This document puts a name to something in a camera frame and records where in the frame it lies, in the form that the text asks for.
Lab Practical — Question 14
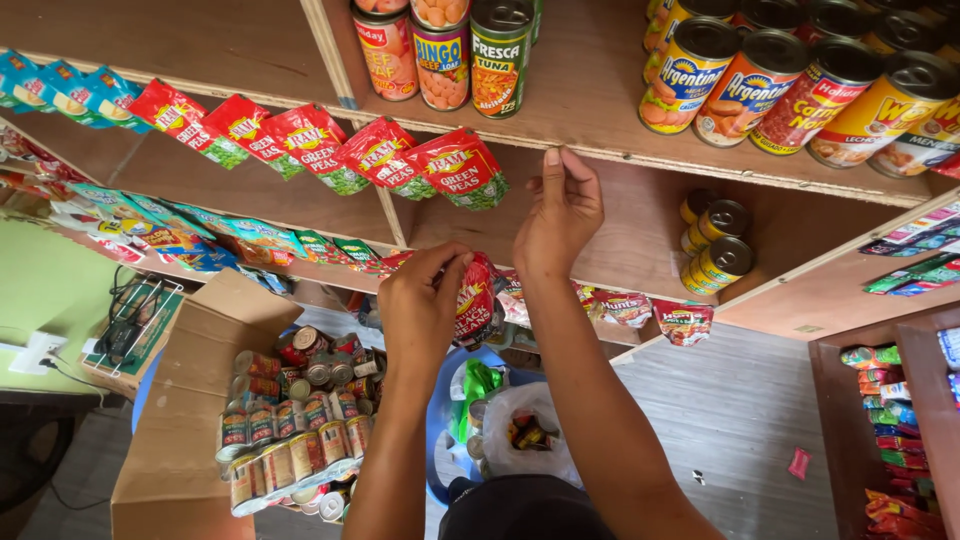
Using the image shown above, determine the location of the person's left hand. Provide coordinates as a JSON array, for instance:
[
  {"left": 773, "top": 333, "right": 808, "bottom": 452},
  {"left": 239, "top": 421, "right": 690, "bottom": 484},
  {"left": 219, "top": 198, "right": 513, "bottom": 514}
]
[{"left": 377, "top": 241, "right": 475, "bottom": 369}]

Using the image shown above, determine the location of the person's right hand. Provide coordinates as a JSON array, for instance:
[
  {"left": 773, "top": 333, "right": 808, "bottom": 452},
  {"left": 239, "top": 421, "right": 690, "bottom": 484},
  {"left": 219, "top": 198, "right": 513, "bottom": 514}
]
[{"left": 513, "top": 147, "right": 606, "bottom": 280}]

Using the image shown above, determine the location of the red black beans packet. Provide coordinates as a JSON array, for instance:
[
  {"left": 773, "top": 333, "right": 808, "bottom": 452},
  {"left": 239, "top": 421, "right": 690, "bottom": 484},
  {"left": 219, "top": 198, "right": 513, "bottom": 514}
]
[{"left": 452, "top": 251, "right": 505, "bottom": 351}]

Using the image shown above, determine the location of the red sauce pouch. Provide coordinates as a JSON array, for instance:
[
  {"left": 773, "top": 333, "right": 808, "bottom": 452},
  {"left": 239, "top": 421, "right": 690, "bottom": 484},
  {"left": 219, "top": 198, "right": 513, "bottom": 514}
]
[
  {"left": 495, "top": 268, "right": 532, "bottom": 328},
  {"left": 592, "top": 288, "right": 654, "bottom": 330},
  {"left": 652, "top": 298, "right": 715, "bottom": 348}
]

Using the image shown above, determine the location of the green plastic bag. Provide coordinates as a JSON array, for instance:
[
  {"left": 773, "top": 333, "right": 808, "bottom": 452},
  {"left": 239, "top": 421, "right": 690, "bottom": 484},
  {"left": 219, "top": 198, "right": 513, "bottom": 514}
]
[{"left": 450, "top": 358, "right": 504, "bottom": 444}]

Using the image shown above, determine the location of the heap of loose small cans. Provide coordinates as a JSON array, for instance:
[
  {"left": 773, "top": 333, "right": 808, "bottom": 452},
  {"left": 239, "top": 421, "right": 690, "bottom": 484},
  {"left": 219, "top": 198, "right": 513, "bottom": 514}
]
[{"left": 232, "top": 325, "right": 388, "bottom": 421}]

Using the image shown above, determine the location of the red green peas packet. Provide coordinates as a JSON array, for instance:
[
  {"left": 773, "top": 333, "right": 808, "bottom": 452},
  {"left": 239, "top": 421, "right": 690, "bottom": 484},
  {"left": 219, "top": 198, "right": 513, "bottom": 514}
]
[
  {"left": 403, "top": 127, "right": 511, "bottom": 212},
  {"left": 129, "top": 78, "right": 249, "bottom": 171},
  {"left": 258, "top": 103, "right": 370, "bottom": 197},
  {"left": 201, "top": 93, "right": 305, "bottom": 181},
  {"left": 333, "top": 116, "right": 438, "bottom": 201}
]

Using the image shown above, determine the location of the blue plastic stool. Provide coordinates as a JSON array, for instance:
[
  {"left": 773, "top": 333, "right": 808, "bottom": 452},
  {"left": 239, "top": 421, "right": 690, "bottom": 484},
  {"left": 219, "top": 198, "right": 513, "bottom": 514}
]
[{"left": 426, "top": 345, "right": 526, "bottom": 508}]

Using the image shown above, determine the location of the wooden shelf unit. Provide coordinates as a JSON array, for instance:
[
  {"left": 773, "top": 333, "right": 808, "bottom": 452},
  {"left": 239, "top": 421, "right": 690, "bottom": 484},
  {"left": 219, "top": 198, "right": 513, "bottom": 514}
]
[{"left": 0, "top": 0, "right": 960, "bottom": 540}]

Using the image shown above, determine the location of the small yellow can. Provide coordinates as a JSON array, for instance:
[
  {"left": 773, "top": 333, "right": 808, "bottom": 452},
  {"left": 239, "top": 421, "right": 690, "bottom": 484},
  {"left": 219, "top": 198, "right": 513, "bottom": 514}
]
[
  {"left": 680, "top": 237, "right": 756, "bottom": 296},
  {"left": 679, "top": 187, "right": 718, "bottom": 225},
  {"left": 687, "top": 199, "right": 752, "bottom": 253}
]

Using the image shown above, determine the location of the clear plastic bag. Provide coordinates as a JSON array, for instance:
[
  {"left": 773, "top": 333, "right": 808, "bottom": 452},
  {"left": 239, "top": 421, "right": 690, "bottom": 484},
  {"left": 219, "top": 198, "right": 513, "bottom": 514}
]
[{"left": 482, "top": 382, "right": 583, "bottom": 489}]

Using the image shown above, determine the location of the green tuna can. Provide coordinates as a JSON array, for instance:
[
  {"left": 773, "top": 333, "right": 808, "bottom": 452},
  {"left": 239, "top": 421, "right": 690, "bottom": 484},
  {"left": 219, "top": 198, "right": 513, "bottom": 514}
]
[{"left": 469, "top": 0, "right": 535, "bottom": 120}]

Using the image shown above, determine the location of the shrink-wrapped pack of cans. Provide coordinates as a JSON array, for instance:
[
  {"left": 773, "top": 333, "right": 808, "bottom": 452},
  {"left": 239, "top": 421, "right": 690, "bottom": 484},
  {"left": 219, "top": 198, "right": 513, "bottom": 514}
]
[{"left": 216, "top": 405, "right": 375, "bottom": 519}]

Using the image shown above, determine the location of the pink beef loaf can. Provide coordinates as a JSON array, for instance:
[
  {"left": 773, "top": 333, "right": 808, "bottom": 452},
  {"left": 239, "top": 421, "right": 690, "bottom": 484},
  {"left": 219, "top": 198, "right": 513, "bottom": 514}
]
[{"left": 411, "top": 16, "right": 472, "bottom": 113}]

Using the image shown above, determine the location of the person's black clothing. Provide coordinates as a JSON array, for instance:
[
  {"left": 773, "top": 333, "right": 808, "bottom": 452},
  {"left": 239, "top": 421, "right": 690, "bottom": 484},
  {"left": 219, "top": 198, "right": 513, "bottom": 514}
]
[{"left": 438, "top": 474, "right": 618, "bottom": 540}]

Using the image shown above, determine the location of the brown cardboard box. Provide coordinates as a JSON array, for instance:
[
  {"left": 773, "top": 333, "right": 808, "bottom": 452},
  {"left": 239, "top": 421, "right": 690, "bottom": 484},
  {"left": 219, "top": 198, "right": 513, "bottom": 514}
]
[{"left": 111, "top": 267, "right": 391, "bottom": 540}]

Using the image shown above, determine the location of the red beef loaf can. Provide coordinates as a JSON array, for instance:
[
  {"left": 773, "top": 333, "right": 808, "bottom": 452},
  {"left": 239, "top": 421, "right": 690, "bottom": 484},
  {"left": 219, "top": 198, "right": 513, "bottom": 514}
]
[{"left": 352, "top": 6, "right": 420, "bottom": 102}]

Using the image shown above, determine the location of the group of large meat cans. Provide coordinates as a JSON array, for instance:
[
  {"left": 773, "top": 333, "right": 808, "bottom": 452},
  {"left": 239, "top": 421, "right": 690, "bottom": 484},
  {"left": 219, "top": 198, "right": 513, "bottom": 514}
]
[{"left": 637, "top": 0, "right": 960, "bottom": 180}]

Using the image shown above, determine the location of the row of colourful sachet strips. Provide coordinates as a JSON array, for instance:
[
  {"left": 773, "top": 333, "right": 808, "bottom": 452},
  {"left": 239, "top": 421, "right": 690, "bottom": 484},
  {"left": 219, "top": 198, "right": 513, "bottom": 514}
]
[{"left": 858, "top": 201, "right": 960, "bottom": 298}]

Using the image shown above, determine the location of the blue snack packet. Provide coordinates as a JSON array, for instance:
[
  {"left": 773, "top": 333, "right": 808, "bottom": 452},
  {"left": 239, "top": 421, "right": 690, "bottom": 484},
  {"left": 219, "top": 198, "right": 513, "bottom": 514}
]
[
  {"left": 37, "top": 60, "right": 106, "bottom": 129},
  {"left": 82, "top": 66, "right": 151, "bottom": 135},
  {"left": 0, "top": 51, "right": 57, "bottom": 114}
]

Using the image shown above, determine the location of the green table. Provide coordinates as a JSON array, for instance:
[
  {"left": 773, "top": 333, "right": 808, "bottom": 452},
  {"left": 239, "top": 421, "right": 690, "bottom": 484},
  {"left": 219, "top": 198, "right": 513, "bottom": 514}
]
[{"left": 0, "top": 217, "right": 130, "bottom": 396}]

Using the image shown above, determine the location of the stack of colourful sachets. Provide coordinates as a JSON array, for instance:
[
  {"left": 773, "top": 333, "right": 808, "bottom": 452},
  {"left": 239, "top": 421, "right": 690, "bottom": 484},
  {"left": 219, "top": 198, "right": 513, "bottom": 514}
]
[{"left": 840, "top": 328, "right": 960, "bottom": 540}]

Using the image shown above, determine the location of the box with white wire rack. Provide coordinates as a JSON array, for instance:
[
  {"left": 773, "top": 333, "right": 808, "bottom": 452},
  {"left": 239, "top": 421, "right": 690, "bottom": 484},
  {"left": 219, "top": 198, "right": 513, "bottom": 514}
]
[{"left": 78, "top": 277, "right": 186, "bottom": 399}]

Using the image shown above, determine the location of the black cable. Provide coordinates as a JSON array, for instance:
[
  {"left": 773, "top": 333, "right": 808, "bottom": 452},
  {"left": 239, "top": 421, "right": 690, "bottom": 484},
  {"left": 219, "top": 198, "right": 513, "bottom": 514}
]
[{"left": 39, "top": 265, "right": 163, "bottom": 391}]

